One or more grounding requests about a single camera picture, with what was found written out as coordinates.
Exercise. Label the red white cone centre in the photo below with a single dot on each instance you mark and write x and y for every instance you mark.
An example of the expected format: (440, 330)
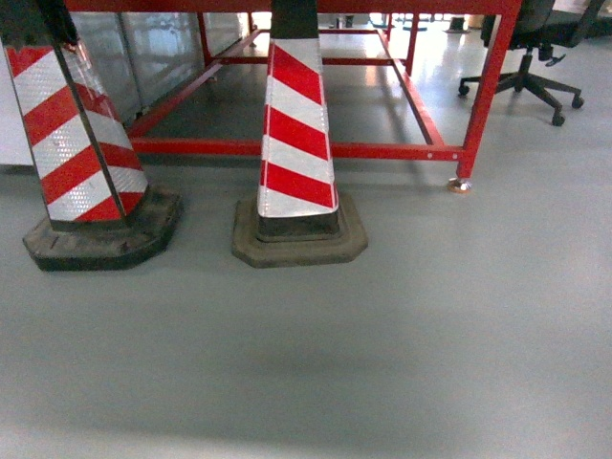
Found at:
(298, 217)

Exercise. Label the red white cone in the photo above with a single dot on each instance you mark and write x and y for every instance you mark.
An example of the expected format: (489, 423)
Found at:
(298, 217)
(101, 212)

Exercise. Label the red white cone left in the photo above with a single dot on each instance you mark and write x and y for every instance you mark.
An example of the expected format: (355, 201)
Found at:
(101, 212)

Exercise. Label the black office chair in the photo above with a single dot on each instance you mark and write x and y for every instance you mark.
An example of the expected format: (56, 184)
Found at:
(541, 26)

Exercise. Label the red metal table frame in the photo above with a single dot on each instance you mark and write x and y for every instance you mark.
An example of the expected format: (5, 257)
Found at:
(433, 148)

